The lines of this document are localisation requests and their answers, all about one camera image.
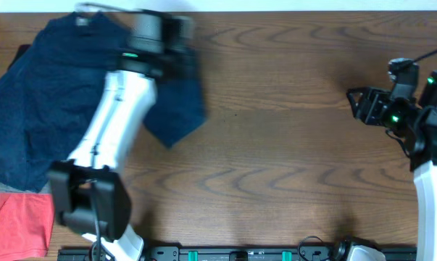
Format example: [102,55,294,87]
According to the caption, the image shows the black mounting rail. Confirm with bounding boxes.
[57,246,417,261]

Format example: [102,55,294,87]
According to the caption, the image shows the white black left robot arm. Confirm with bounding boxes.
[48,10,193,260]

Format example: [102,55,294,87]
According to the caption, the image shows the navy blue shorts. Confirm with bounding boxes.
[0,12,206,192]

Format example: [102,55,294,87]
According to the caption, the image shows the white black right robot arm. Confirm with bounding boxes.
[346,70,437,260]

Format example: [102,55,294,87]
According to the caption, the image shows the red cloth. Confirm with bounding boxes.
[0,193,54,260]

